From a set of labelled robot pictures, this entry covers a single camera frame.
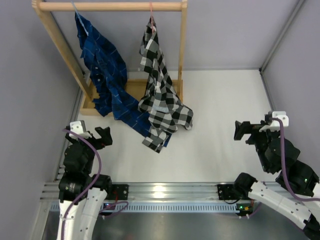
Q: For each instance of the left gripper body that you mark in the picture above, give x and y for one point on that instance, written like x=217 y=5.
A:
x=89 y=150

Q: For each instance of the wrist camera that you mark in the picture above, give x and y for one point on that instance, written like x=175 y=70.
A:
x=79 y=127
x=272 y=121

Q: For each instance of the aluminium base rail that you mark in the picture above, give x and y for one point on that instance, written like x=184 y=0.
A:
x=171 y=191

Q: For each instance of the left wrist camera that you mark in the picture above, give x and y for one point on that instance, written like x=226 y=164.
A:
x=79 y=127

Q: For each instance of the wooden clothes rack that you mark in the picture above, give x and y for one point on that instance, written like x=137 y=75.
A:
x=44 y=11

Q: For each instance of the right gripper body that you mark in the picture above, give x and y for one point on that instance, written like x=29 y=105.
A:
x=262 y=140

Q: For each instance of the white slotted cable duct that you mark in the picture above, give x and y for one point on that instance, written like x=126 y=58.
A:
x=171 y=207

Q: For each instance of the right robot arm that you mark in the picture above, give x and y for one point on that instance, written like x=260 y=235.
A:
x=300 y=181

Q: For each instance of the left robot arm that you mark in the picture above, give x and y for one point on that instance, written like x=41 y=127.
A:
x=82 y=193

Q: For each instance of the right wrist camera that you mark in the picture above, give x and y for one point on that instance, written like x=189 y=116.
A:
x=272 y=121

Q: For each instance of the light blue hanger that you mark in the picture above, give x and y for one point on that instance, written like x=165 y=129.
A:
x=79 y=18

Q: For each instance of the blue plaid shirt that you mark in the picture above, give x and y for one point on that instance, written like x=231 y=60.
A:
x=108 y=72

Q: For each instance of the pink wire hanger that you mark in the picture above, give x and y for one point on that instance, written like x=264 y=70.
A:
x=152 y=21

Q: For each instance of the black white checkered shirt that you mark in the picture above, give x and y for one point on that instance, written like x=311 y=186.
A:
x=161 y=101

